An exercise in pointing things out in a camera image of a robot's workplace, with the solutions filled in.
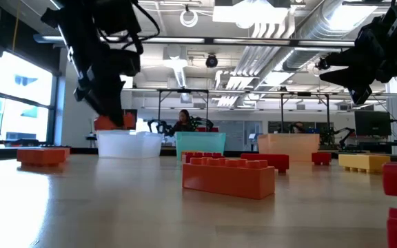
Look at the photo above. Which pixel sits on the small red-orange block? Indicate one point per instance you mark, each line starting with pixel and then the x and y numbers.
pixel 321 158

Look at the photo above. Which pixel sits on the yellow two-by-four block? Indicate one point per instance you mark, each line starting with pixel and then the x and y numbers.
pixel 364 162

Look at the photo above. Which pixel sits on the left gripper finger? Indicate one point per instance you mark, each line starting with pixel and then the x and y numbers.
pixel 107 105
pixel 105 84

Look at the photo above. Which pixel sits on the teal plastic bin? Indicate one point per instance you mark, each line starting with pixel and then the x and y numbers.
pixel 200 143

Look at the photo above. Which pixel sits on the white ceiling light panel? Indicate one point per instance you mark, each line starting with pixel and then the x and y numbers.
pixel 250 13

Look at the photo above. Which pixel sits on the black overhead camera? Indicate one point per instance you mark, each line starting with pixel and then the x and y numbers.
pixel 211 61

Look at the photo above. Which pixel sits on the orange two-by-four block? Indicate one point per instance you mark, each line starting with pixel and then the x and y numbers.
pixel 102 124

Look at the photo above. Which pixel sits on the red-orange two-by-four block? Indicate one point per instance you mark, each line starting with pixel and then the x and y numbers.
pixel 41 156

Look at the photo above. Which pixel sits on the person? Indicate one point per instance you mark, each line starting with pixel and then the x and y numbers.
pixel 298 128
pixel 184 125

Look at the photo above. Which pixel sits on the large bright window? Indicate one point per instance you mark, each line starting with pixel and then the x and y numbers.
pixel 22 79

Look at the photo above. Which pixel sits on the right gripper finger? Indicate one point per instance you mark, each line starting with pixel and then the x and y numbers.
pixel 353 81
pixel 343 61

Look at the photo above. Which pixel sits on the white translucent plastic bin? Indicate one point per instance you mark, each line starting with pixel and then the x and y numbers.
pixel 129 144

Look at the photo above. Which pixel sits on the silver ceiling duct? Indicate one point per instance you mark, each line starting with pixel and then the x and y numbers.
pixel 322 24

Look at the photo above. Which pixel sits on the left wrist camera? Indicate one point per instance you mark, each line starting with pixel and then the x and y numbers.
pixel 127 63

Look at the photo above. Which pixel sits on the red two-by-four block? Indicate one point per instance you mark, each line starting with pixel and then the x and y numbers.
pixel 205 154
pixel 264 162

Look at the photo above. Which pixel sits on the black background robot arm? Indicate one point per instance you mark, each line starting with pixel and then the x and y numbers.
pixel 343 132
pixel 203 122
pixel 160 127

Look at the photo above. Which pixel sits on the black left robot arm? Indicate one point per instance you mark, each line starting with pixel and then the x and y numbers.
pixel 81 13

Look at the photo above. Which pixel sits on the red background object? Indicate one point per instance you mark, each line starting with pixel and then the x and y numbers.
pixel 207 129

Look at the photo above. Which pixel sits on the orange tall two-by-four brick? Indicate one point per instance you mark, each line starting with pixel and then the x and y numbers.
pixel 227 180

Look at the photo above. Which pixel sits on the black background rig stand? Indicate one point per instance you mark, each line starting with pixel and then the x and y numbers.
pixel 184 90
pixel 303 93

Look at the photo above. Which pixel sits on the black computer monitor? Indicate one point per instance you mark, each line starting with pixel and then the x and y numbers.
pixel 372 123

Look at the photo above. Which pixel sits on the orange plastic bin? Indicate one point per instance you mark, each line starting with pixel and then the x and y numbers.
pixel 288 146

